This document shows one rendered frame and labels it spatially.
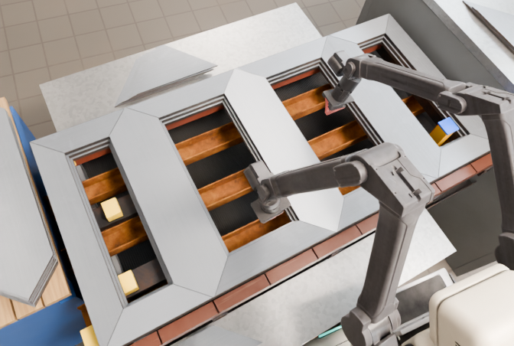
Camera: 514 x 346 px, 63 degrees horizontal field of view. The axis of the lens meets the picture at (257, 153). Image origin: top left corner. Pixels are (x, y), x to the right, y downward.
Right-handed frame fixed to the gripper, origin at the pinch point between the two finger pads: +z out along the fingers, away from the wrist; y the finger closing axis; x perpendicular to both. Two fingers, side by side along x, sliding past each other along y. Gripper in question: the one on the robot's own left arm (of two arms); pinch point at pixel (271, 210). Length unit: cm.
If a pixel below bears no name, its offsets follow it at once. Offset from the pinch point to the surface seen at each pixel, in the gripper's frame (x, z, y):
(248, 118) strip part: -37.0, 13.3, -11.0
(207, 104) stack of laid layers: -50, 14, -1
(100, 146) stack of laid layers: -52, 5, 40
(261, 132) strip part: -29.8, 13.3, -12.3
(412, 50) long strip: -35, 31, -89
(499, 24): -20, 14, -113
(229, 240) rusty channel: -3.4, 24.3, 17.0
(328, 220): 9.8, 12.6, -15.4
